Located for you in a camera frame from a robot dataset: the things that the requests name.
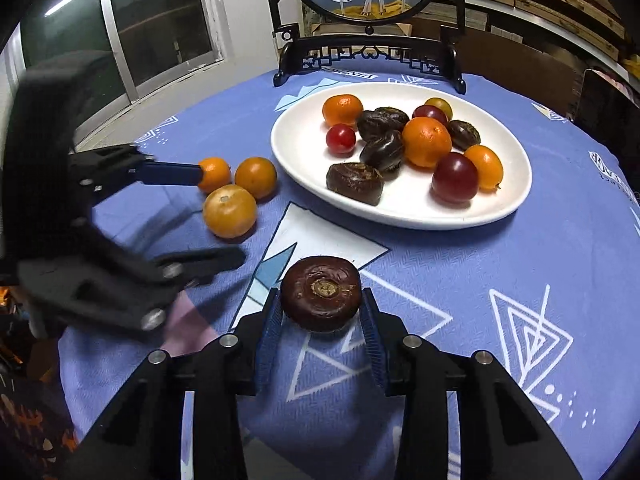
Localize yellow cherry tomato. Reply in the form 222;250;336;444
424;97;454;120

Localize sliding glass window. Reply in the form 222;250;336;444
0;0;226;126

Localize white round plate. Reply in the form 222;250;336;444
270;82;532;231

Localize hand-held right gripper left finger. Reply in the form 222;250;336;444
57;287;286;480

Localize person's dark patterned clothing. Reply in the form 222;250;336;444
0;280;81;480

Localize small orange kumquat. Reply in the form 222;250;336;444
401;116;453;169
322;94;364;128
196;157;233;195
234;156;278;201

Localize black flat panel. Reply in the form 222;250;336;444
575;67;640;136

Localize brown cardboard sheet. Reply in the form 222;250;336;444
440;25;583;116

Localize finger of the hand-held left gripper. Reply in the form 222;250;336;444
67;144;205;206
17;210;247;341

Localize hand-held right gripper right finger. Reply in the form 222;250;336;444
360;287;583;480

